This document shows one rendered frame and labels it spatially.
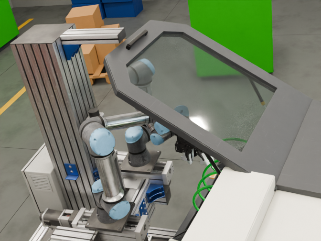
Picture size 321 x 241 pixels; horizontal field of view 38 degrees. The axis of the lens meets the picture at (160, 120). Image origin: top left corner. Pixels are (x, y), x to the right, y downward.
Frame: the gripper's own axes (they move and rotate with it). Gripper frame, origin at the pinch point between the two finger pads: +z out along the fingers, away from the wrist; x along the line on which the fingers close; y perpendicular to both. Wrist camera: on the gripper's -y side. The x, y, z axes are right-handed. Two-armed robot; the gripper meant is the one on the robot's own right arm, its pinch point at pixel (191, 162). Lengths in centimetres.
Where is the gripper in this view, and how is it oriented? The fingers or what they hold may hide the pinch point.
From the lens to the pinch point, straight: 259.9
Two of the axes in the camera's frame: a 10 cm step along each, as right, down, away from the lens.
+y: -8.8, -1.4, 4.6
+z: 1.4, 8.4, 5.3
